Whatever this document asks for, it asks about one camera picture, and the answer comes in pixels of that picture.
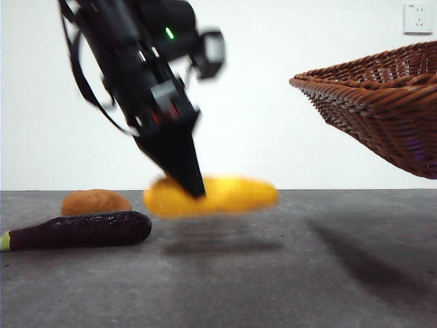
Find yellow corn cob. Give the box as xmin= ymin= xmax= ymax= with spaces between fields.
xmin=143 ymin=175 xmax=280 ymax=219

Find brown potato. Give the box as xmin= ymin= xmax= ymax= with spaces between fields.
xmin=60 ymin=189 xmax=132 ymax=217

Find purple eggplant with green stem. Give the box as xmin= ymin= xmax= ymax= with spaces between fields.
xmin=0 ymin=210 xmax=152 ymax=253

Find brown woven wicker basket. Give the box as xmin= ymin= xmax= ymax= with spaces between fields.
xmin=289 ymin=40 xmax=437 ymax=180

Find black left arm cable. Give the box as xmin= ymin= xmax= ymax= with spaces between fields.
xmin=58 ymin=0 xmax=138 ymax=136

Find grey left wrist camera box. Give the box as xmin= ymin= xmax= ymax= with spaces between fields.
xmin=195 ymin=29 xmax=227 ymax=80

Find white wall socket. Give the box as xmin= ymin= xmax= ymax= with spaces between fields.
xmin=403 ymin=3 xmax=434 ymax=36

